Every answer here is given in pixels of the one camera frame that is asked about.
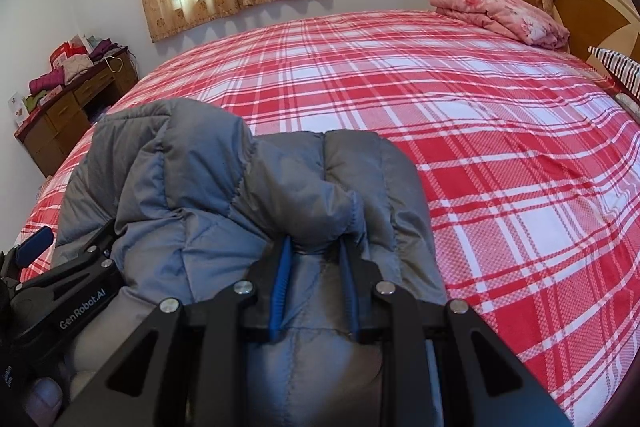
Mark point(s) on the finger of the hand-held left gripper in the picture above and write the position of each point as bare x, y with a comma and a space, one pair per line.
35, 246
92, 257

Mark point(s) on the white card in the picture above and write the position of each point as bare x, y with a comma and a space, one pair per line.
16, 108

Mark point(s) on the folded beige clothing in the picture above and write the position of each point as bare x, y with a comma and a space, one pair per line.
76, 68

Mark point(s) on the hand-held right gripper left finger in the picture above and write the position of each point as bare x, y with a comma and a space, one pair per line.
279, 292

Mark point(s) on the wooden headboard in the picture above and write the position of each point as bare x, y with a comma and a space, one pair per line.
585, 12

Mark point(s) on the brown wooden desk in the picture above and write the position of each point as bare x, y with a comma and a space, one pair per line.
65, 117

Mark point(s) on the bed with red plaid sheet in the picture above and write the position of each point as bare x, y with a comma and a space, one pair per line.
500, 207

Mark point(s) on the folded green clothing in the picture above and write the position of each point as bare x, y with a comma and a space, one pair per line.
35, 100

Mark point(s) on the striped pillow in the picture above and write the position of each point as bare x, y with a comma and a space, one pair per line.
620, 69

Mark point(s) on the person's left hand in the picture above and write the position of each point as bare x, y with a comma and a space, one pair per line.
45, 402

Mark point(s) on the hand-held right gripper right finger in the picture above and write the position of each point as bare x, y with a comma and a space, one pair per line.
350, 297

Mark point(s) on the folded pink floral quilt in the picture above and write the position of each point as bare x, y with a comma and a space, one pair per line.
500, 17

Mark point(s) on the folded purple clothing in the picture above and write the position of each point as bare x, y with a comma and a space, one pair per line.
102, 49

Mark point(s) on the red paper bag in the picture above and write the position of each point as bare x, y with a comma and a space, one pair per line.
62, 54

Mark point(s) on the grey-blue puffer jacket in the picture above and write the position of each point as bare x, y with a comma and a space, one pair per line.
200, 187

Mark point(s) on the folded magenta clothing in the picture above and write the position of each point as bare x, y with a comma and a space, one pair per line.
47, 82

